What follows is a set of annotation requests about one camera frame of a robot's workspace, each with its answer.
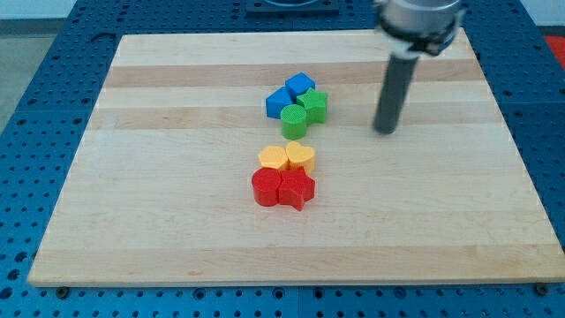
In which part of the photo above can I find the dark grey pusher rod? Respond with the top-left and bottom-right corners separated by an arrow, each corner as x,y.
373,54 -> 418,135

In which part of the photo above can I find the yellow heart block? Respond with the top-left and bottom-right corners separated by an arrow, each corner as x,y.
285,141 -> 316,175

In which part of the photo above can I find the yellow hexagon block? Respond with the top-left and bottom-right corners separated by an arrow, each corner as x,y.
258,146 -> 289,170

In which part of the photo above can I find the green star block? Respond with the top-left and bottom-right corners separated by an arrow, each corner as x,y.
297,88 -> 328,125

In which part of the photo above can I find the blue cube block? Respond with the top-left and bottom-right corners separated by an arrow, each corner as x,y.
285,72 -> 316,102

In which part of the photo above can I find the green cylinder block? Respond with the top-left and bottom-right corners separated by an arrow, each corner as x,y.
280,104 -> 307,140

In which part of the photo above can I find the blue triangle block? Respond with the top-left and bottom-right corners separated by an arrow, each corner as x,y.
266,87 -> 293,119

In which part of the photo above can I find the red star block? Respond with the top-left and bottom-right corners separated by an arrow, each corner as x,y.
278,167 -> 316,211

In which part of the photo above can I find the red cylinder block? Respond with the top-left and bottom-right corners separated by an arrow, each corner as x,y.
252,168 -> 282,207

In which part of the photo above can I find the wooden board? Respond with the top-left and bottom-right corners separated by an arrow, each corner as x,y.
28,30 -> 564,287

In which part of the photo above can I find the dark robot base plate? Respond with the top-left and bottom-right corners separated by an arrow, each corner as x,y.
243,0 -> 340,15

